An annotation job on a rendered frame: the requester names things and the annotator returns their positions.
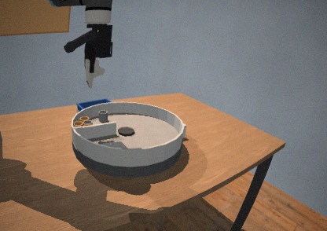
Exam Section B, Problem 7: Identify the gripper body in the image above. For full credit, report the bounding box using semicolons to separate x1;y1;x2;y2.
84;24;113;60

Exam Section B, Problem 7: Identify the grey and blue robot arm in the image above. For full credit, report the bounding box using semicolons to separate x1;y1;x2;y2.
49;0;112;53

